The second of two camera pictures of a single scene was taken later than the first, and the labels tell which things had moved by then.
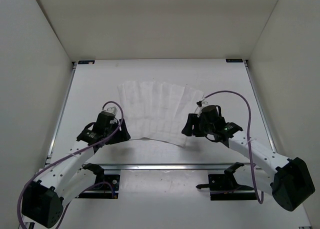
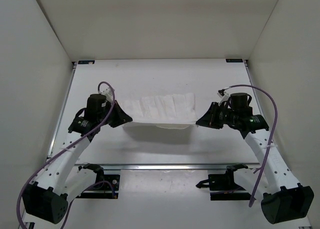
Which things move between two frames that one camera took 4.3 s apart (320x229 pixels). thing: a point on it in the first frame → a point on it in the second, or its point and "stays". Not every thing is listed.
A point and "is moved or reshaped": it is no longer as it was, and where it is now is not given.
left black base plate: [106, 187] stays
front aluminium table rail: [168, 167] stays
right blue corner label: [234, 60] stays
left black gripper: [123, 134] → [122, 116]
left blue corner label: [90, 62] stays
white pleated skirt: [157, 110] is moved or reshaped
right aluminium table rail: [258, 97] stays
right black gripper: [190, 128] → [210, 119]
